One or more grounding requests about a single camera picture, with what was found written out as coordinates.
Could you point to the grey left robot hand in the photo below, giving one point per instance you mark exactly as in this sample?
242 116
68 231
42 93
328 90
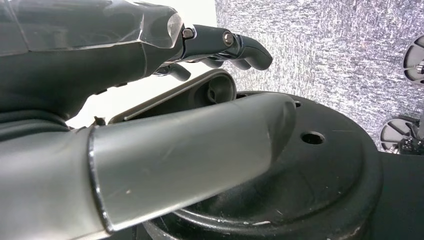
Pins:
82 66

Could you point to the chair caster wheel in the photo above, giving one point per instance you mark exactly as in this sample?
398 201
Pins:
394 132
414 59

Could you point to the dark oval bracket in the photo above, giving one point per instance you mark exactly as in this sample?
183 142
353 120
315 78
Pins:
215 89

